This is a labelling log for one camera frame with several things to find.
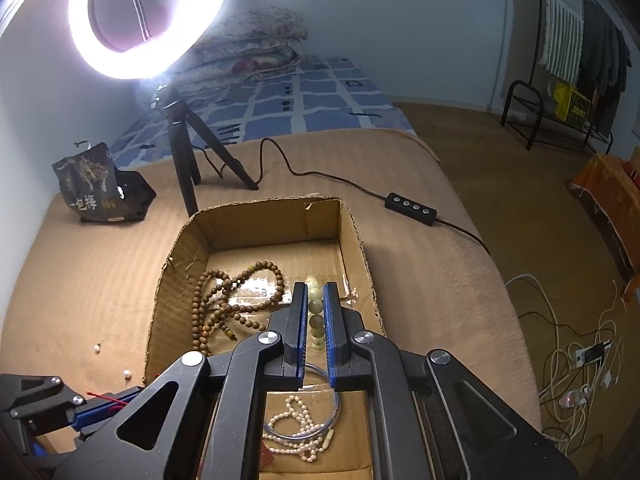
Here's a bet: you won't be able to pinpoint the black tripod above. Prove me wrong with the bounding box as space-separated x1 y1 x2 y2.
151 84 258 217

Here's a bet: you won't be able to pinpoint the white pearl necklace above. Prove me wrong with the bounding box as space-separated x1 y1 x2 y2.
261 393 335 463

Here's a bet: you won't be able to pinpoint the black inline light controller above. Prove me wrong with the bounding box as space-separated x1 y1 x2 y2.
384 193 437 226

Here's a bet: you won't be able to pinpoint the white power strip cables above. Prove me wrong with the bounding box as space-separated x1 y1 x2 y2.
504 273 632 461

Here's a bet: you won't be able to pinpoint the orange box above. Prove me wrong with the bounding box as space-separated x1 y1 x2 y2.
568 146 639 304

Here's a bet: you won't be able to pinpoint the green jade pendant red cord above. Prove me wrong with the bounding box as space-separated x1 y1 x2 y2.
86 391 132 406

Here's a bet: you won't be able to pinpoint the cardboard box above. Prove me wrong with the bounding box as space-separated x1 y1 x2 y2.
144 197 385 479

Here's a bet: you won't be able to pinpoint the yellow box on rack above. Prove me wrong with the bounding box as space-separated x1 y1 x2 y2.
552 80 591 130

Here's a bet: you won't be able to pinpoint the folded floral quilt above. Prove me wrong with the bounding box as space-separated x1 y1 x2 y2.
166 6 308 88

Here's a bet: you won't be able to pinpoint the pale green bead bracelet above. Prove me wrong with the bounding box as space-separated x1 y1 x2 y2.
304 274 328 352

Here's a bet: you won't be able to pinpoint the ring light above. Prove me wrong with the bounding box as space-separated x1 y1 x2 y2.
67 0 226 80

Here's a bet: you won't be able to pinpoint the black light cable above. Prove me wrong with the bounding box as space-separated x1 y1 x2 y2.
192 136 494 256

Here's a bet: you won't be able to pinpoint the dark blue bangle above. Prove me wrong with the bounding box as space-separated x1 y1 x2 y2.
262 364 342 444

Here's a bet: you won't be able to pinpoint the brown wooden bead necklace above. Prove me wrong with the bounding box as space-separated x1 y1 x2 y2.
191 259 286 357

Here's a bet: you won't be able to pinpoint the black metal rack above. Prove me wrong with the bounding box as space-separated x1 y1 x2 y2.
500 79 613 155

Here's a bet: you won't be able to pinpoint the hanging clothes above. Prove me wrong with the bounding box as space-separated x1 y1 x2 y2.
538 0 632 136

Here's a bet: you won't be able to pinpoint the black snack bag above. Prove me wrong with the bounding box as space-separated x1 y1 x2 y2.
52 143 156 223

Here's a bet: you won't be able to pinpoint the blue patterned bed sheet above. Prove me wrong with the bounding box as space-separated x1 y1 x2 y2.
108 53 419 168

